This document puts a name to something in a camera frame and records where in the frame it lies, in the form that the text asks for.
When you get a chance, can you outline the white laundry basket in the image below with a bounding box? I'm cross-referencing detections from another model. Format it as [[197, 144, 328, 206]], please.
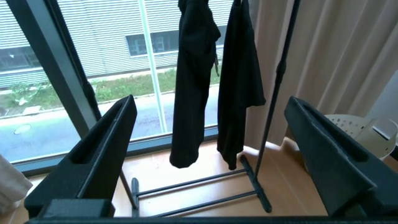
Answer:
[[324, 113, 398, 161]]

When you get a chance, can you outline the black garment with cream cord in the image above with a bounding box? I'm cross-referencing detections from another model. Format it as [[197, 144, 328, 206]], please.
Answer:
[[169, 0, 222, 169]]

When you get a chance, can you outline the window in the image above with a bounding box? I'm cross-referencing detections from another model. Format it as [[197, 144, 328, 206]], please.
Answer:
[[0, 0, 259, 175]]

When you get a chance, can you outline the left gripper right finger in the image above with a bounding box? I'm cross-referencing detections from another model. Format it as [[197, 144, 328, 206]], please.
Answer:
[[284, 95, 398, 218]]

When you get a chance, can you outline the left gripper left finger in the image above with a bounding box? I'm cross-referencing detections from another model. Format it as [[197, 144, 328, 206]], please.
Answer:
[[24, 95, 138, 218]]

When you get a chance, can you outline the black clothes rack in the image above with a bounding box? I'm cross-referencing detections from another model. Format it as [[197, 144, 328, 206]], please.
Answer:
[[45, 0, 302, 218]]

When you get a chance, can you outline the beige curtain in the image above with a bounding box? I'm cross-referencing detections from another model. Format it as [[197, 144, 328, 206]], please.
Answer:
[[0, 154, 34, 215], [244, 0, 398, 156]]

